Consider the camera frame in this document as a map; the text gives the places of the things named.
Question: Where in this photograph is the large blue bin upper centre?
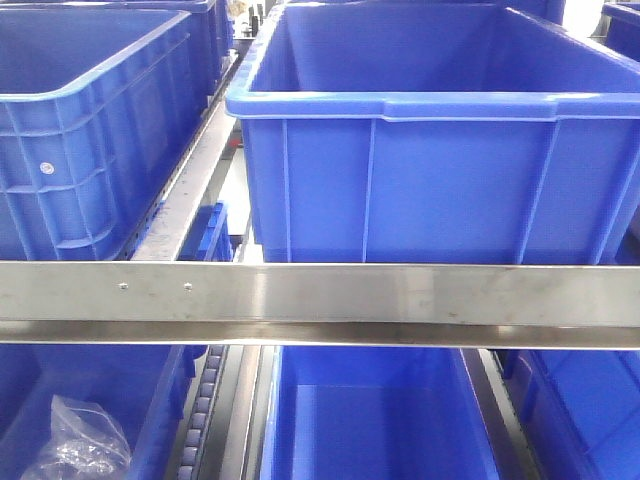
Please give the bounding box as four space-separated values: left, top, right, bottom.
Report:
226 2 639 265

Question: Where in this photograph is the blue bin lower centre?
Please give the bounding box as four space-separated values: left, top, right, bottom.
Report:
260 346 500 479

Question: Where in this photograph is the roller track strip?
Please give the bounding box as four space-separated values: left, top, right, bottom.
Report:
175 345 227 480

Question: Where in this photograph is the blue bin lower left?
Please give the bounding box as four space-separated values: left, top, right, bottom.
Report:
1 344 206 479

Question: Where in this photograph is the blue bin upper left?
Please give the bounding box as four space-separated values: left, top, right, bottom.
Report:
1 2 209 260

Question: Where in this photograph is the blue bin lower right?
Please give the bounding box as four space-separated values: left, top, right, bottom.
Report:
502 348 640 480

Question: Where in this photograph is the clear plastic bag with parts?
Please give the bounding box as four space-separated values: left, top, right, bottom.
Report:
22 395 132 479

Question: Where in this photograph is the stainless steel rack rail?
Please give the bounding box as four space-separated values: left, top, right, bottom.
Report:
1 261 639 350

